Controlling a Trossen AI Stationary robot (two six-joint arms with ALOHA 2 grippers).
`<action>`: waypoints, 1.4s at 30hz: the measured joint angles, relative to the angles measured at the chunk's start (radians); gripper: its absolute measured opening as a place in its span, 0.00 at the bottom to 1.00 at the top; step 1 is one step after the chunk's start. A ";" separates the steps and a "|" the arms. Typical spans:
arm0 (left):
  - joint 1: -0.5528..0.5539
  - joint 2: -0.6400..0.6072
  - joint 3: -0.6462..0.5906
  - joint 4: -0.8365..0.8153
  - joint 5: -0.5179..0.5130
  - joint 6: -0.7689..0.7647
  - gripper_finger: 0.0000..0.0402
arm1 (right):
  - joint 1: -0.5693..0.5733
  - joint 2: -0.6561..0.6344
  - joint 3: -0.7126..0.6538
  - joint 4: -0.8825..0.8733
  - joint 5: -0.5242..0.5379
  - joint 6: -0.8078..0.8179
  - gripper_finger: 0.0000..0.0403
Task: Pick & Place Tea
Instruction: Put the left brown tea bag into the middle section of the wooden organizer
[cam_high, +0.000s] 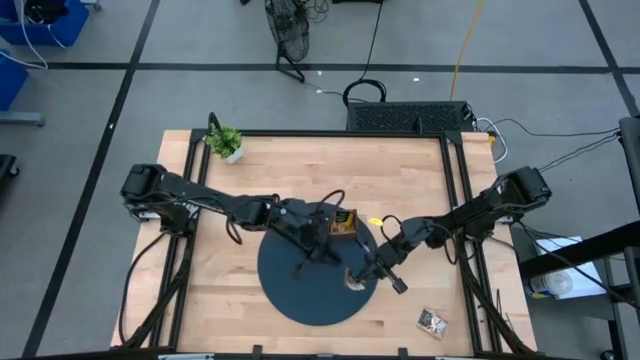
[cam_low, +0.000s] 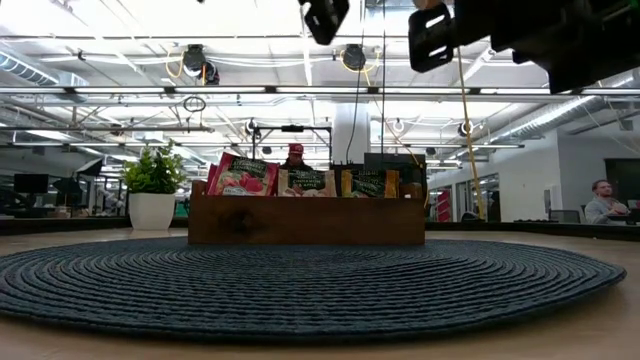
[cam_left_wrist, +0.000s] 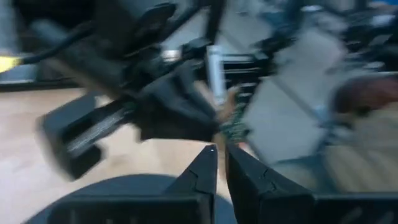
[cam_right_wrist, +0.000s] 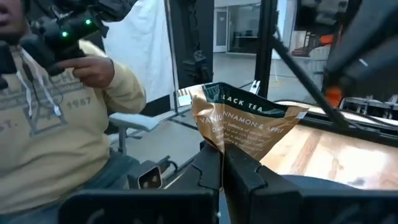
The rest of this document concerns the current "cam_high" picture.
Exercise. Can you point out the orange tea packet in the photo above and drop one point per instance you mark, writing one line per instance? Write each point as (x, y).
(342, 222)

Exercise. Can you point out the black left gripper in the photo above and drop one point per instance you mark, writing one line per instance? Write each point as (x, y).
(305, 230)

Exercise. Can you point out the snack packets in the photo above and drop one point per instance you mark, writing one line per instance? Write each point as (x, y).
(432, 324)

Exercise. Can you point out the black floor fan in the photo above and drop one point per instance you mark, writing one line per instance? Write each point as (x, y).
(287, 30)

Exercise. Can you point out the black metal desk frame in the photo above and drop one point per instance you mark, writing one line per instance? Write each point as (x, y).
(580, 250)

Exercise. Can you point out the grey metal stand foot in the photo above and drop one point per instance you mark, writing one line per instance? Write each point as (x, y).
(22, 118)

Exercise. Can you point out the white wipes canister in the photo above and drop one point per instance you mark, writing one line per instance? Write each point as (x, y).
(550, 285)

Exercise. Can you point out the small green plant white pot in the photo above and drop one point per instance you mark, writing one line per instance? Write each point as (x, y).
(225, 141)

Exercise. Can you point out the beige tea packet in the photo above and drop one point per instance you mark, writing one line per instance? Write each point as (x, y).
(354, 284)

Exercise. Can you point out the white cardboard box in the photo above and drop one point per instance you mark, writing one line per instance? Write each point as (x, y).
(587, 282)

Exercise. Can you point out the wooden three-compartment box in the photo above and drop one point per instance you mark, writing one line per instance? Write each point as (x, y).
(352, 235)

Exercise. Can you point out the blue plastic bin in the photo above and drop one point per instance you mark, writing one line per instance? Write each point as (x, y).
(70, 25)
(10, 80)

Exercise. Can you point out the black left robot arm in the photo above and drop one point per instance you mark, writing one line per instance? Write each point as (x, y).
(200, 195)

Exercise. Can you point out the black wheeled object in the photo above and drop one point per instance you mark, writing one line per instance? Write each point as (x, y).
(6, 165)

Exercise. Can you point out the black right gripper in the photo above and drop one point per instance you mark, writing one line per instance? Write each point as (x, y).
(400, 245)

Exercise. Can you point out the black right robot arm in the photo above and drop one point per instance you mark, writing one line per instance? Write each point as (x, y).
(490, 205)

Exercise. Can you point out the round dark blue woven placemat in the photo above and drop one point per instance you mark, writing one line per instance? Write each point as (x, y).
(310, 300)

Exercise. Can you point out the black perforated computer case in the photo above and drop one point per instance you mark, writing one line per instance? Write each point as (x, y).
(400, 116)

